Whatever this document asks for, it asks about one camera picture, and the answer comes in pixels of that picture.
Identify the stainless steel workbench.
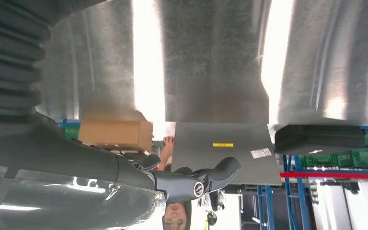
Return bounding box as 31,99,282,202
33,0,368,127

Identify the brown cardboard box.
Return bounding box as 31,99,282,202
77,119,154,154

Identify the person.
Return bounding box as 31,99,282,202
158,136,193,230

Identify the grey flat panel yellow label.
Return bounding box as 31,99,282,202
171,122,282,186

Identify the black case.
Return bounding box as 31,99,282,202
274,124,366,156

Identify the red barrier belt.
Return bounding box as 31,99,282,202
280,172,368,182

